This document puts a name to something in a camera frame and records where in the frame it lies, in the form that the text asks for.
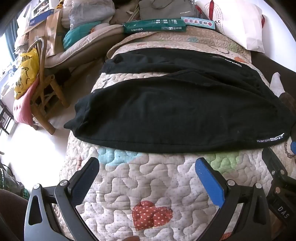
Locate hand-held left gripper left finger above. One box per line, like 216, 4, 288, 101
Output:
24, 157, 100, 241

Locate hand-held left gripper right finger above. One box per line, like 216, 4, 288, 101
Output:
195, 157, 271, 241

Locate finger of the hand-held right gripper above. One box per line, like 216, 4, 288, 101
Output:
262, 147, 289, 186

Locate black pants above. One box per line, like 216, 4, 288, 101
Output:
63, 47, 293, 154

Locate quilted patterned blanket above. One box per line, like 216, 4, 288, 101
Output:
57, 30, 296, 241

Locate dark brown cloth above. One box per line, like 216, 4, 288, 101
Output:
279, 92, 296, 116
0, 189, 29, 241

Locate green plastic basket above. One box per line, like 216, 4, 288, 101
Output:
14, 185, 29, 200

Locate dark plastic bag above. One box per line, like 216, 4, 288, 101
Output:
0, 167, 23, 193

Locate white sock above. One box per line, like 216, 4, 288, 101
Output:
269, 72, 285, 98

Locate bamboo chair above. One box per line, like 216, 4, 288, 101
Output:
25, 37, 70, 135

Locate pink cushion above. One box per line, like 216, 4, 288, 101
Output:
13, 76, 40, 127

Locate yellow plastic bag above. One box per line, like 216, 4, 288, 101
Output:
14, 47, 40, 100

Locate beige chair cushion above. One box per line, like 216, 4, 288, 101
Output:
45, 23, 125, 67

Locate teal folded cloth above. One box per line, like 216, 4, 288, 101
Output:
63, 21, 102, 50

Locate white paper bag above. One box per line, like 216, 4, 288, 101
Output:
195, 0, 265, 52

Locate brown paper bag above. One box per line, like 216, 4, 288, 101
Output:
44, 10, 65, 57

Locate cardboard box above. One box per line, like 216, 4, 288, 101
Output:
15, 9, 55, 51

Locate light blue shapes box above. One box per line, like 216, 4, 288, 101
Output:
180, 17, 216, 30

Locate clear plastic bag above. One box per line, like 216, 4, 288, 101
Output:
61, 0, 116, 29

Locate beige cloth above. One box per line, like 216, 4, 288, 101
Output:
111, 5, 141, 25

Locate green paper ream pack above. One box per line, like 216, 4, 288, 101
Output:
122, 18, 187, 35

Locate grey laptop bag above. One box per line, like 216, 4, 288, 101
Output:
138, 0, 197, 21

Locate dark brown bed frame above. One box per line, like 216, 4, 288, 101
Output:
251, 51, 296, 93

